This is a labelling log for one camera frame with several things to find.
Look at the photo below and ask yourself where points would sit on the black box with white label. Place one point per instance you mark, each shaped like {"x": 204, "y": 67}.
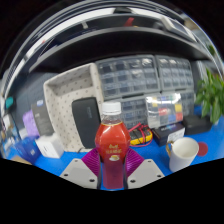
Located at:
{"x": 166, "y": 131}

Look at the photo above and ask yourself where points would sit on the red drink bottle white cap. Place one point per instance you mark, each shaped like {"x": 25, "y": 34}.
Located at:
{"x": 112, "y": 143}

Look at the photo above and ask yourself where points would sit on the dark grey carton box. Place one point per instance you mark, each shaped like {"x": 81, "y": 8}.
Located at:
{"x": 42, "y": 117}

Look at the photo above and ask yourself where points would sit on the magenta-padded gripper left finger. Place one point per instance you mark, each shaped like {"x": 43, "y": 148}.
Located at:
{"x": 78, "y": 173}

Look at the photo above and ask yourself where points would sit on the black rectangular device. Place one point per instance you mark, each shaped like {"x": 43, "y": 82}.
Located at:
{"x": 85, "y": 123}

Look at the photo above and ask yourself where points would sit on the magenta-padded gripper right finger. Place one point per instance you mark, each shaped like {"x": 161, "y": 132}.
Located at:
{"x": 146, "y": 171}

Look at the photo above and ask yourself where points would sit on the white metal shelf rack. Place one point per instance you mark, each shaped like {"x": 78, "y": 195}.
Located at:
{"x": 208, "y": 43}

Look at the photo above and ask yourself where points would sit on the white cup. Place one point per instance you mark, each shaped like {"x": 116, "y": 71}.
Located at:
{"x": 181, "y": 153}

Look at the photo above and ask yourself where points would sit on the grey small-parts drawer cabinet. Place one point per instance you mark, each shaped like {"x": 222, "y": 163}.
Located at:
{"x": 175, "y": 73}
{"x": 188, "y": 101}
{"x": 128, "y": 76}
{"x": 133, "y": 111}

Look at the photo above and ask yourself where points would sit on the clear organizer box colourful parts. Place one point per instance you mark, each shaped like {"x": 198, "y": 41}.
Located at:
{"x": 165, "y": 111}

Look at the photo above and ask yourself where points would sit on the black workbench shelf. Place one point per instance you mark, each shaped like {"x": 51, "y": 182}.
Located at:
{"x": 116, "y": 41}

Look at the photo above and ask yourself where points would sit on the white carton box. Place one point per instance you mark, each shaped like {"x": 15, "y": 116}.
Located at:
{"x": 50, "y": 146}

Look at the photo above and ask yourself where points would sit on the yellow multimeter with red leads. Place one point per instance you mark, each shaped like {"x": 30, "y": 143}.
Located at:
{"x": 141, "y": 136}

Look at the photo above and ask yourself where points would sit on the green potted plant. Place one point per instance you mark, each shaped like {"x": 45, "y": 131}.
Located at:
{"x": 210, "y": 96}

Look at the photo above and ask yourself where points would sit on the purple plastic bag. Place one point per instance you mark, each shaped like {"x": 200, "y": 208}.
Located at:
{"x": 30, "y": 124}

